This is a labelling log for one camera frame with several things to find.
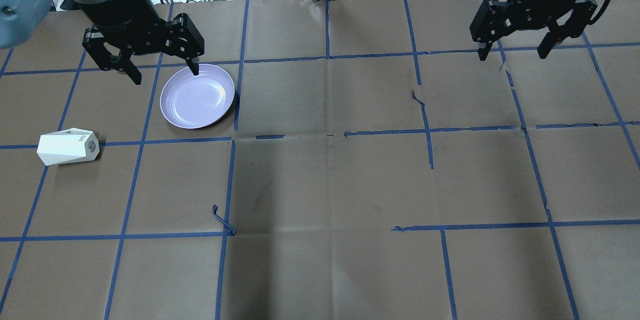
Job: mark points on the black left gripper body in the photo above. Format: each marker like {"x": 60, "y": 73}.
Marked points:
{"x": 121, "y": 16}

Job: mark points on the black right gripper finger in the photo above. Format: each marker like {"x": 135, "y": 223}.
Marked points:
{"x": 573, "y": 27}
{"x": 487, "y": 25}

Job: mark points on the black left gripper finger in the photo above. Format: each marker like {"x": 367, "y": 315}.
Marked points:
{"x": 186, "y": 41}
{"x": 95, "y": 46}

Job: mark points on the white faceted mug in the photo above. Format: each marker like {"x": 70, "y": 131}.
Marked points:
{"x": 68, "y": 146}

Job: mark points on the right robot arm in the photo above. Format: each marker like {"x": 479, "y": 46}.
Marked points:
{"x": 563, "y": 19}

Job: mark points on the lavender plate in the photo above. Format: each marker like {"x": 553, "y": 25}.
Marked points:
{"x": 193, "y": 101}

